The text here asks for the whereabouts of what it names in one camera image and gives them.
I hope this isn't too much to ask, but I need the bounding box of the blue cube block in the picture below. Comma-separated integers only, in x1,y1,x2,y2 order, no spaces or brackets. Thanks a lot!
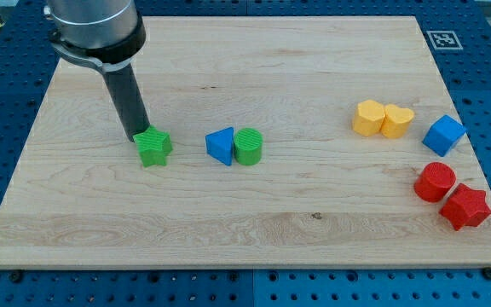
422,114,466,157

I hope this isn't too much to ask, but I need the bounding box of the wooden board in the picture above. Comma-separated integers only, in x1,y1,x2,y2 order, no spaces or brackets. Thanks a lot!
0,16,491,270

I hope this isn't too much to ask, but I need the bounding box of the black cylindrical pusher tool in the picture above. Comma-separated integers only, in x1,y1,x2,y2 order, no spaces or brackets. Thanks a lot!
102,62,150,142

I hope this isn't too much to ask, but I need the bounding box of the green star block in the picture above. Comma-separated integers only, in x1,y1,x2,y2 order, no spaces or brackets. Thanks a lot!
133,125,173,167

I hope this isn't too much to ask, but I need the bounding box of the red cylinder block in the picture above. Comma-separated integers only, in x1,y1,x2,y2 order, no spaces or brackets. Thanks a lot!
413,162,456,203

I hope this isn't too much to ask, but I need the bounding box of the white fiducial marker tag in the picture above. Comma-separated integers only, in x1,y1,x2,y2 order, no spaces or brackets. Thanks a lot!
426,30,463,50

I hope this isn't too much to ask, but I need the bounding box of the yellow heart block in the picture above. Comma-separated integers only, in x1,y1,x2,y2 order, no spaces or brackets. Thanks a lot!
380,104,415,139

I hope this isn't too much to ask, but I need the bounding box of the blue triangle block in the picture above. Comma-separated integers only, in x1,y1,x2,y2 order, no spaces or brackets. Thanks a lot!
205,127,234,165

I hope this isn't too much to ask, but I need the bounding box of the green cylinder block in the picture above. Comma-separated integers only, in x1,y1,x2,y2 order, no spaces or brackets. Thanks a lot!
234,128,263,165

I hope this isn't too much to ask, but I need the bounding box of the red star block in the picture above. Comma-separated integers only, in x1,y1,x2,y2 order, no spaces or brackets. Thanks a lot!
439,183,491,231

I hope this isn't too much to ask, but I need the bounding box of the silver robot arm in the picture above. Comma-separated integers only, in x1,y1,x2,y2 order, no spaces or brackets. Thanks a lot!
43,0,150,140

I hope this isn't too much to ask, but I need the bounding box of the yellow pentagon block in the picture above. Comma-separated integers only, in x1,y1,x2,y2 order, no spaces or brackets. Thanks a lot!
352,100,385,136

